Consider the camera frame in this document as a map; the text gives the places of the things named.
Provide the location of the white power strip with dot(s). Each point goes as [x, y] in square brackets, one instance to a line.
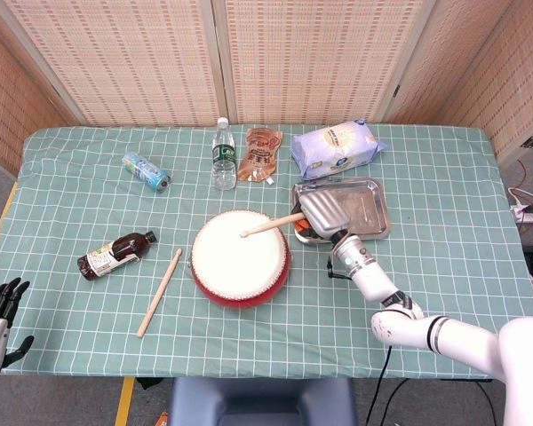
[528, 217]

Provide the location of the clear water bottle green label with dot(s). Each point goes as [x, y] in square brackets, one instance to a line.
[223, 155]

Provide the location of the dark tea bottle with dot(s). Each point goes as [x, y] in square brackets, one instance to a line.
[111, 257]

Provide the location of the blue white snack bag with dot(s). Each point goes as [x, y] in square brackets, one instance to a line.
[333, 146]

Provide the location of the stainless steel tray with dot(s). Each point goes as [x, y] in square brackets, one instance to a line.
[366, 208]

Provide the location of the blue drink can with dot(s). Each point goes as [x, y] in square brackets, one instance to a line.
[146, 171]

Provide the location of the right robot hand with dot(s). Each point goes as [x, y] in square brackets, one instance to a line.
[324, 210]

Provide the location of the green checked tablecloth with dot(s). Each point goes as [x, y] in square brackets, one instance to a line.
[266, 337]

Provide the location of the dark blue chair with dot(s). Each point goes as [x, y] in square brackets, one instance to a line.
[262, 404]

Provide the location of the brown snack pouch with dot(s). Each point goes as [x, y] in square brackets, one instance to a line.
[257, 155]

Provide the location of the wooden drumstick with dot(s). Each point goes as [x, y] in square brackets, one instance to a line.
[160, 293]
[271, 225]

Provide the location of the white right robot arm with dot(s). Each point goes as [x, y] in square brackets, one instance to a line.
[368, 270]

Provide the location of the bamboo folding screen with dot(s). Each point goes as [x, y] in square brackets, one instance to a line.
[137, 57]

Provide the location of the red drum with white head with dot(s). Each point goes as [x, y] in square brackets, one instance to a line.
[235, 266]

